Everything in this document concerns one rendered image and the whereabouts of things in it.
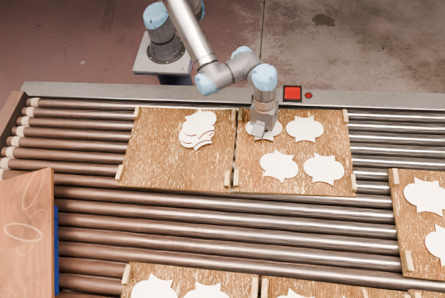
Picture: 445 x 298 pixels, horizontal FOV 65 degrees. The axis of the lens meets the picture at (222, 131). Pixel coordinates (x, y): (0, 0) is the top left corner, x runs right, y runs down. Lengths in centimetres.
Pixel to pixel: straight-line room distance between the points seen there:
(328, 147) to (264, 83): 39
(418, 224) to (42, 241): 116
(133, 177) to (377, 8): 265
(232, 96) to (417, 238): 82
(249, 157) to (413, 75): 190
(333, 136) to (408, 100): 35
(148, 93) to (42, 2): 268
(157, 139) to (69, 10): 261
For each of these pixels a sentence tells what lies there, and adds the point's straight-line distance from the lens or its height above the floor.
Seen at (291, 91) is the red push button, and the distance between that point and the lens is 145.
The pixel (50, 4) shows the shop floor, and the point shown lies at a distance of 400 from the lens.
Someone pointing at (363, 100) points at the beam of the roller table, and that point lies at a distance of 149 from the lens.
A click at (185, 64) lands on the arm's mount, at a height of 88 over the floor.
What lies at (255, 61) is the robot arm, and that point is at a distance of 113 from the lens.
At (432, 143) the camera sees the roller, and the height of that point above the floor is 91.
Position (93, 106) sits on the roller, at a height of 91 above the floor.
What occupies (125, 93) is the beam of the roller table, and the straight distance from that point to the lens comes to 158.
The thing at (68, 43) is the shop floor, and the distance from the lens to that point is 346.
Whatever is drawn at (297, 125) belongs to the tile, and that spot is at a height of 95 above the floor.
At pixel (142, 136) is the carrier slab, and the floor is 94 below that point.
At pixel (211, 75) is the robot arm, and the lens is 110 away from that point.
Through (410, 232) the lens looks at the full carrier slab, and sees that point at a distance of 126.
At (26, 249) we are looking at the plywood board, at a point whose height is 104.
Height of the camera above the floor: 206
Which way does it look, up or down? 57 degrees down
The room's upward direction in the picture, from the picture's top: 10 degrees counter-clockwise
